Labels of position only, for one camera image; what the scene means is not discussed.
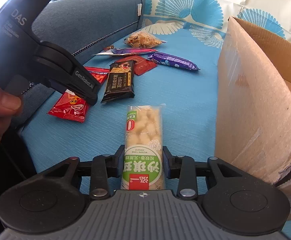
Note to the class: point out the red striped snack packet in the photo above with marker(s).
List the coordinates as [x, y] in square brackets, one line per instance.
[100, 74]

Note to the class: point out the dark red fortune packet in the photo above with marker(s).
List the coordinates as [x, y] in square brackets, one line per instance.
[142, 65]

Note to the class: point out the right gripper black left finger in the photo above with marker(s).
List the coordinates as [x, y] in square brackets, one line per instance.
[58, 196]

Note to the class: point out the blue white patterned sofa cover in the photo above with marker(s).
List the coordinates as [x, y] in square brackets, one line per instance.
[188, 98]

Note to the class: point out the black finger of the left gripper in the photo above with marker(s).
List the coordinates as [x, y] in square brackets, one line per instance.
[55, 67]

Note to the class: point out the clear bag of nuts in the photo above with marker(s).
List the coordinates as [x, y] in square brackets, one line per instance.
[143, 39]

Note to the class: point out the blue sofa armrest cushion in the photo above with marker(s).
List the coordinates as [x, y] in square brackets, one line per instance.
[85, 27]

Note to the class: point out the purple silver stick sachet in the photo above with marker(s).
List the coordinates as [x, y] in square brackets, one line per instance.
[126, 52]

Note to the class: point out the green white sachima snack pack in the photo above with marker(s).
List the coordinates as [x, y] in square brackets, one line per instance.
[143, 156]

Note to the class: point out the brown cardboard box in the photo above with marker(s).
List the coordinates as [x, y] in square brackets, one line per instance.
[253, 123]

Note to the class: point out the small red gold candy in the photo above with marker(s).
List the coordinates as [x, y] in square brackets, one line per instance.
[109, 48]

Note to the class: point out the purple wafer bar wrapper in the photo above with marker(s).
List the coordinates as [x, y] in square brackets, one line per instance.
[172, 61]

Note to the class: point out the red square snack packet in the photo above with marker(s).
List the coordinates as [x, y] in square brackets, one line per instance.
[70, 107]

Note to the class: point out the dark brown cracker pack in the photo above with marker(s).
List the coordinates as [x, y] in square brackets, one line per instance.
[120, 81]

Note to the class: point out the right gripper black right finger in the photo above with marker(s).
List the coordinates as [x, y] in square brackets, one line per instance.
[228, 197]

